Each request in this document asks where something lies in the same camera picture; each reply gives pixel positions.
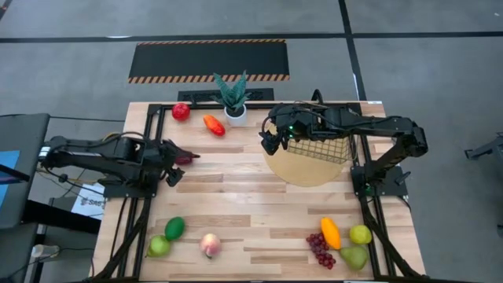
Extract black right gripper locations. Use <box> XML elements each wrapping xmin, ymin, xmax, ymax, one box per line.
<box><xmin>260</xmin><ymin>102</ymin><xmax>315</xmax><ymax>156</ymax></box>

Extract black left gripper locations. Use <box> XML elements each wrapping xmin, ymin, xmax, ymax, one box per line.
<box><xmin>145</xmin><ymin>138</ymin><xmax>200</xmax><ymax>187</ymax></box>

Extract round red fruit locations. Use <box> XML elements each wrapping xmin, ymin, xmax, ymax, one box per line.
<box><xmin>171</xmin><ymin>102</ymin><xmax>192</xmax><ymax>122</ymax></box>

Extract red-orange mango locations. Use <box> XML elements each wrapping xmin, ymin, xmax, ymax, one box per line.
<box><xmin>203</xmin><ymin>114</ymin><xmax>227</xmax><ymax>138</ymax></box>

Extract gold wire basket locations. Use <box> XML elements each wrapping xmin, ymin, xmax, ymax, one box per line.
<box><xmin>262</xmin><ymin>101</ymin><xmax>354</xmax><ymax>165</ymax></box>

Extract potted succulent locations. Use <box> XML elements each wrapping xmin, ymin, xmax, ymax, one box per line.
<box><xmin>211</xmin><ymin>70</ymin><xmax>252</xmax><ymax>127</ymax></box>

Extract dark green lime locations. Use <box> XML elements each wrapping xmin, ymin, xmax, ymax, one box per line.
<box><xmin>163</xmin><ymin>216</ymin><xmax>186</xmax><ymax>242</ymax></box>

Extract light green apple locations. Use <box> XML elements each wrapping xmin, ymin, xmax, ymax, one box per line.
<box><xmin>146</xmin><ymin>234</ymin><xmax>172</xmax><ymax>259</ymax></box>

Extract pink peach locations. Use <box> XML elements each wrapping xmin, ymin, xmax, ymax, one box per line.
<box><xmin>199</xmin><ymin>233</ymin><xmax>222</xmax><ymax>259</ymax></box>

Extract orange-yellow mango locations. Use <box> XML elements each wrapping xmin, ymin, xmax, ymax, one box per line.
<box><xmin>320</xmin><ymin>217</ymin><xmax>342</xmax><ymax>251</ymax></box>

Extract purple grape bunch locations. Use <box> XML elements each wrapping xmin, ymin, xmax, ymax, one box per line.
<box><xmin>305</xmin><ymin>232</ymin><xmax>337</xmax><ymax>270</ymax></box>

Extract yellow-green round fruit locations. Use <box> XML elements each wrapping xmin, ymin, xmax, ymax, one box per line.
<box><xmin>349</xmin><ymin>224</ymin><xmax>373</xmax><ymax>246</ymax></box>

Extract green pear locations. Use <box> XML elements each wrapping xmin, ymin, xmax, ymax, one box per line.
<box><xmin>340</xmin><ymin>245</ymin><xmax>369</xmax><ymax>271</ymax></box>

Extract round woven tan placemat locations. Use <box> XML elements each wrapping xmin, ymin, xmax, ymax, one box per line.
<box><xmin>262</xmin><ymin>119</ymin><xmax>349</xmax><ymax>188</ymax></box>

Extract black perforated floor strip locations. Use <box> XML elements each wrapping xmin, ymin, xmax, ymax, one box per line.
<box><xmin>177</xmin><ymin>87</ymin><xmax>275</xmax><ymax>102</ymax></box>

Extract white printed paper sign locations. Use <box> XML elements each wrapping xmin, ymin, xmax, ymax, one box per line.
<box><xmin>71</xmin><ymin>182</ymin><xmax>106</xmax><ymax>220</ymax></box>

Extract black hazard-striped floor mat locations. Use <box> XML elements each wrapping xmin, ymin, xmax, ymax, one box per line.
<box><xmin>127</xmin><ymin>38</ymin><xmax>291</xmax><ymax>84</ymax></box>

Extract grey cart top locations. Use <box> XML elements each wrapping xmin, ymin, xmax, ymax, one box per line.
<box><xmin>0</xmin><ymin>112</ymin><xmax>51</xmax><ymax>231</ymax></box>

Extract clear plastic bottle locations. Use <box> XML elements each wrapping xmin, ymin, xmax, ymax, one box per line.
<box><xmin>31</xmin><ymin>244</ymin><xmax>61</xmax><ymax>259</ymax></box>

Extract blue screen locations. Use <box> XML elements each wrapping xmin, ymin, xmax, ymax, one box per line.
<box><xmin>0</xmin><ymin>150</ymin><xmax>20</xmax><ymax>209</ymax></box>

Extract black aluminium table frame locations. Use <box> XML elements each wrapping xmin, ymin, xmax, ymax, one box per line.
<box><xmin>92</xmin><ymin>101</ymin><xmax>429</xmax><ymax>282</ymax></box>

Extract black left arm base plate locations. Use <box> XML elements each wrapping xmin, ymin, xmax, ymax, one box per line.
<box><xmin>102</xmin><ymin>178</ymin><xmax>158</xmax><ymax>199</ymax></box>

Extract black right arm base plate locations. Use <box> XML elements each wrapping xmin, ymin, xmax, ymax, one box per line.
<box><xmin>351</xmin><ymin>164</ymin><xmax>409</xmax><ymax>197</ymax></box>

